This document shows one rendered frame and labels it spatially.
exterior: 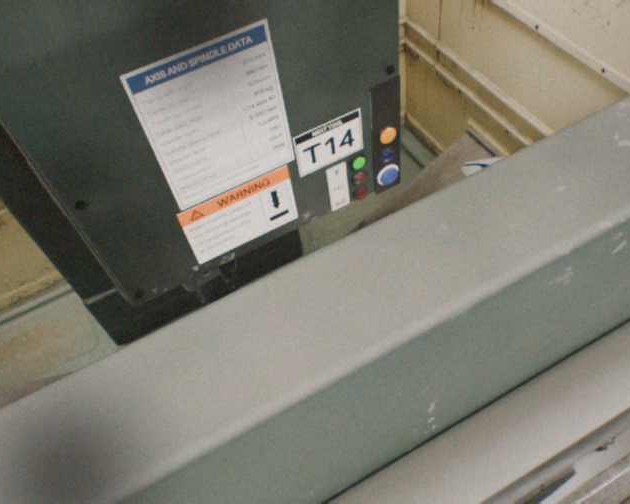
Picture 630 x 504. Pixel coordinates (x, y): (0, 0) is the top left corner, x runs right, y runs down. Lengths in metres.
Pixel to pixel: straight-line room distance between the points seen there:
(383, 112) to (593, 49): 0.83
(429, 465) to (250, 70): 0.52
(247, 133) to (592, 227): 0.57
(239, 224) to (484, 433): 0.62
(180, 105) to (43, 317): 1.70
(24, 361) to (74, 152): 1.61
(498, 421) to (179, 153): 0.54
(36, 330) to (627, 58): 1.94
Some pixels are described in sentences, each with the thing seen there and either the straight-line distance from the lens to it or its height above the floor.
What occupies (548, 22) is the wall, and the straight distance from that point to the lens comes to 1.64.
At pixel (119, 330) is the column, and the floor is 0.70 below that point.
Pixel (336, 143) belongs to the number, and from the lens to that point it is 0.80.
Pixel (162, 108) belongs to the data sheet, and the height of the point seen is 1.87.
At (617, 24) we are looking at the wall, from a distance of 1.49.
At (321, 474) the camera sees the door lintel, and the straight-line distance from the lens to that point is 0.20.
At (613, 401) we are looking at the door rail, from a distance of 0.25.
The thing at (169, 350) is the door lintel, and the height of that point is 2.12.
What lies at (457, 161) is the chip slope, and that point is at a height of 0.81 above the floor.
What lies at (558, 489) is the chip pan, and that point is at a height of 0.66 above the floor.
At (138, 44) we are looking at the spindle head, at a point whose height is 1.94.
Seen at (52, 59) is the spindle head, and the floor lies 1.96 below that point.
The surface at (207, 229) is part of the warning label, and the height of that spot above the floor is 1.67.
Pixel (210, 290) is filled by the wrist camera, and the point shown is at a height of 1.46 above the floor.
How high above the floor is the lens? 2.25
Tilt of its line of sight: 52 degrees down
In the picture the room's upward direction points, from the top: 11 degrees counter-clockwise
